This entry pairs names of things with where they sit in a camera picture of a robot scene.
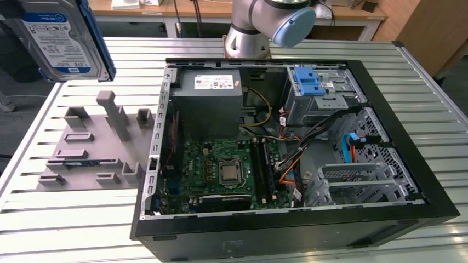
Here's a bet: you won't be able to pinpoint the CPU socket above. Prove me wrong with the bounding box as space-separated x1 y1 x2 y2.
216 157 248 191

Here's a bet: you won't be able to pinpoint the green motherboard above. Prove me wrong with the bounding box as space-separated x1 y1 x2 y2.
160 138 293 214

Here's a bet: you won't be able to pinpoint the yellow power wires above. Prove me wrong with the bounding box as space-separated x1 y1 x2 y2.
238 87 272 128

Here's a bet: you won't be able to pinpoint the wooden cabinet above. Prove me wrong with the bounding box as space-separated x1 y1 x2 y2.
372 0 468 79

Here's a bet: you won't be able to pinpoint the thin red fan wire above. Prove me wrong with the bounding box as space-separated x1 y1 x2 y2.
162 111 178 168

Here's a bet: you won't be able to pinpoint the orange power wire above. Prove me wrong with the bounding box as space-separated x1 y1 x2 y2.
349 135 389 165

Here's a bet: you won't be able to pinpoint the black wire bundle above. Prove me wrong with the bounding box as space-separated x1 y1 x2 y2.
276 106 366 171

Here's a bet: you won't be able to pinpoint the silver CPU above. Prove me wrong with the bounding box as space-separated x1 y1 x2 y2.
221 165 240 182

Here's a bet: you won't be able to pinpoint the grey power supply unit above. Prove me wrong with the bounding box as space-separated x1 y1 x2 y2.
170 68 244 140

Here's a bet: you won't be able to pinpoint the black graphics card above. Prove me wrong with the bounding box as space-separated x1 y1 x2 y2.
189 193 253 213

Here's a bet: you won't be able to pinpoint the hard disk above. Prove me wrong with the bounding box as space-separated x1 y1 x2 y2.
17 0 117 83

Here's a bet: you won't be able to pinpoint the metal disk bay cage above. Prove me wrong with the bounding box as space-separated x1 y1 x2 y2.
305 162 418 207

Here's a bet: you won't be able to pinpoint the white stand foot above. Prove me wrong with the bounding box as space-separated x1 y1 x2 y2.
0 90 17 112

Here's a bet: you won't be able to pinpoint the metal optical drive bay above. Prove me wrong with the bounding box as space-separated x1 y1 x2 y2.
284 65 368 127

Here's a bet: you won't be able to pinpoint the red orange wire bundle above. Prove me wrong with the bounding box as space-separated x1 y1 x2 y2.
277 108 305 141

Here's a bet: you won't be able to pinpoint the blue flat SATA wire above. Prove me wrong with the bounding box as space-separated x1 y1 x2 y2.
341 132 366 164

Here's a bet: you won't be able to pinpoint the grey parts rack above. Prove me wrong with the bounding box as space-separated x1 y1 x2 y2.
36 90 157 191

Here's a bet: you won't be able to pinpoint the blue drive latch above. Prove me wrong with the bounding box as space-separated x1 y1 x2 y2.
293 67 329 96

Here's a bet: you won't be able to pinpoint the installed RAM stick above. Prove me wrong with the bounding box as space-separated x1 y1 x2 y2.
261 141 277 197

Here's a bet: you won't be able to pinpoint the black open PC case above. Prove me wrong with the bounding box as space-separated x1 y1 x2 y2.
129 57 461 262

